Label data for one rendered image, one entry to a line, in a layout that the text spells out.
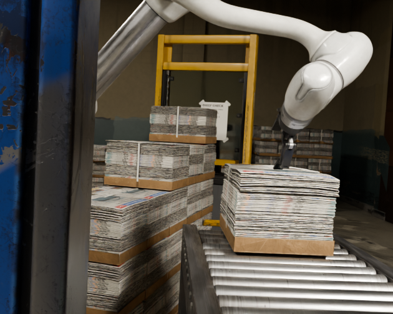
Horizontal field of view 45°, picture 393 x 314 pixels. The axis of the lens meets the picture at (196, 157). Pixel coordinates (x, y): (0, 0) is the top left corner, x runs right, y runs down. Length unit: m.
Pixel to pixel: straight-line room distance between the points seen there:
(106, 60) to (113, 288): 0.88
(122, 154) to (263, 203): 1.25
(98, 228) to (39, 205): 1.63
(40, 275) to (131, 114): 8.65
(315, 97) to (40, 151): 0.95
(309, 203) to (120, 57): 0.75
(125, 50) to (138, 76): 7.39
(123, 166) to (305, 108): 1.43
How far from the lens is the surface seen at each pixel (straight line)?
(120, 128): 8.92
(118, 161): 2.47
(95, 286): 1.96
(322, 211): 1.39
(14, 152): 0.28
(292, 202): 1.36
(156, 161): 2.38
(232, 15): 1.31
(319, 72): 1.17
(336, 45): 1.28
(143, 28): 1.55
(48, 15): 0.28
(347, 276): 1.27
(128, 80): 8.96
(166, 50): 3.70
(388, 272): 1.35
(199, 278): 1.12
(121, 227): 1.85
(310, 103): 1.18
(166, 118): 2.99
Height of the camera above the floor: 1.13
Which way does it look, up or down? 3 degrees down
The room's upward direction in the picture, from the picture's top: 3 degrees clockwise
